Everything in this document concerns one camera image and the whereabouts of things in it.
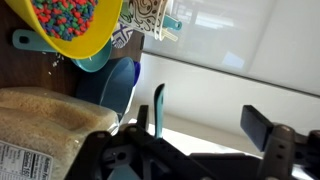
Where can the yellow bowl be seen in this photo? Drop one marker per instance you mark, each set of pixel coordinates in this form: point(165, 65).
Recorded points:
point(100, 30)

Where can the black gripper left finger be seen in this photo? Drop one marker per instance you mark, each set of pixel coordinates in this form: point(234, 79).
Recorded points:
point(133, 146)

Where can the patterned white plate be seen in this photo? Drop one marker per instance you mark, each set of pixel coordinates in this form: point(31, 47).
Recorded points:
point(120, 35)

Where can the cream plastic stick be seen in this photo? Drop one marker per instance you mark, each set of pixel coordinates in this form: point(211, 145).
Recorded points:
point(170, 34)

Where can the round dark wooden table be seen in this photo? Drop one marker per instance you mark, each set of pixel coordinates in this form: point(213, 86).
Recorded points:
point(20, 73)

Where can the small purple bowl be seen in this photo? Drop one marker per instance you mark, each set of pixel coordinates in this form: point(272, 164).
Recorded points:
point(137, 71)

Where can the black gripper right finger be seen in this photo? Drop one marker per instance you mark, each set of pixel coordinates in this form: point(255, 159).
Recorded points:
point(283, 150)

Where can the clear rice container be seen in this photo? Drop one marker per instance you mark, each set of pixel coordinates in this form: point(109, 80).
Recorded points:
point(50, 123)

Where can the multicoloured candy pieces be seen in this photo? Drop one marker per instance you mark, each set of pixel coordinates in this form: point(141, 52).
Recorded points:
point(63, 16)

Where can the teal spoon in cup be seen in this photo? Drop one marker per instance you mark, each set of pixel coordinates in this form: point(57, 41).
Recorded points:
point(172, 22)

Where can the large teal measuring cup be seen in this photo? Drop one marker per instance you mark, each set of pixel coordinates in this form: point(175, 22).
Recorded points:
point(95, 64)

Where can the teal measuring spoon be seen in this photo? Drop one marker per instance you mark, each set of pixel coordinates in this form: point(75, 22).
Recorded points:
point(159, 110)

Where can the dark blue bowl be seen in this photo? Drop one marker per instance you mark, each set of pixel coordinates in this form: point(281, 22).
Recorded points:
point(110, 83)

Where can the black and white patterned cup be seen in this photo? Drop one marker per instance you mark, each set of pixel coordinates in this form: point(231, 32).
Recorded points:
point(146, 15)

